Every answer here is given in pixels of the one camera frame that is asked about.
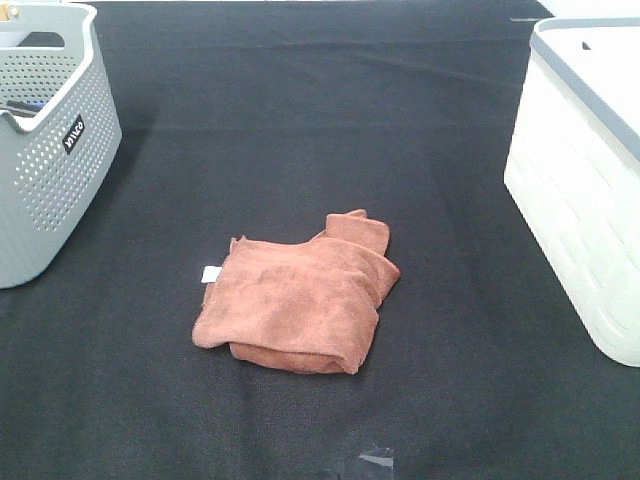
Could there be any dark item inside basket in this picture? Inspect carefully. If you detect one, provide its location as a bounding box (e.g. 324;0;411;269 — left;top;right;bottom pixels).
1;100;43;118

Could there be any clear tape piece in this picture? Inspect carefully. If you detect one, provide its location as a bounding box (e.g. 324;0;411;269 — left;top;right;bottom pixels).
358;447;394;470

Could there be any brown towel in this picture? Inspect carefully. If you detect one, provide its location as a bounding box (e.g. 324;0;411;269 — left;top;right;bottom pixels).
192;209;400;375

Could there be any grey perforated plastic basket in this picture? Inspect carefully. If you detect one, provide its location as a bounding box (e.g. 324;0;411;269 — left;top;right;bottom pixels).
1;1;122;288

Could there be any white storage box grey rim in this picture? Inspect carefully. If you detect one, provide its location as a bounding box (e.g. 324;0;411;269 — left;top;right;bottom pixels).
504;17;639;367

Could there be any black table cloth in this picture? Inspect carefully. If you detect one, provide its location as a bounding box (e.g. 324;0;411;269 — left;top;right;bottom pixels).
1;1;639;479

